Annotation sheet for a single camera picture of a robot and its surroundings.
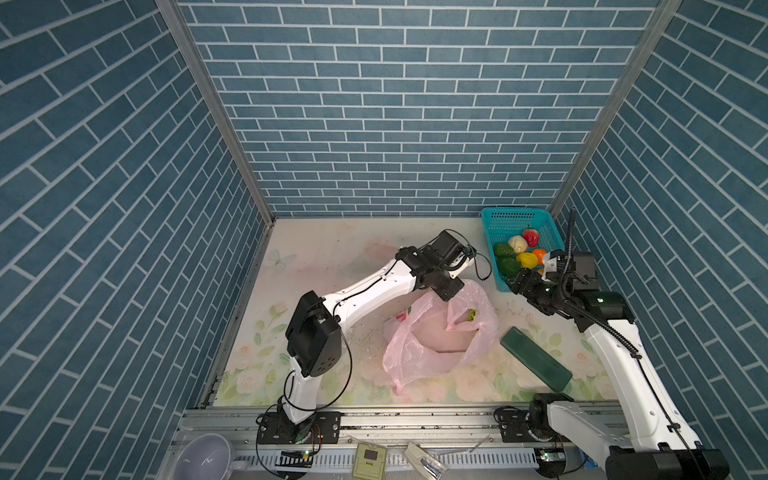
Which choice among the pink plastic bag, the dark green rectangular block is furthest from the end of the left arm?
the dark green rectangular block

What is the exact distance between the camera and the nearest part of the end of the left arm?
1.94 ft

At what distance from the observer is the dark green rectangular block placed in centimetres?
82
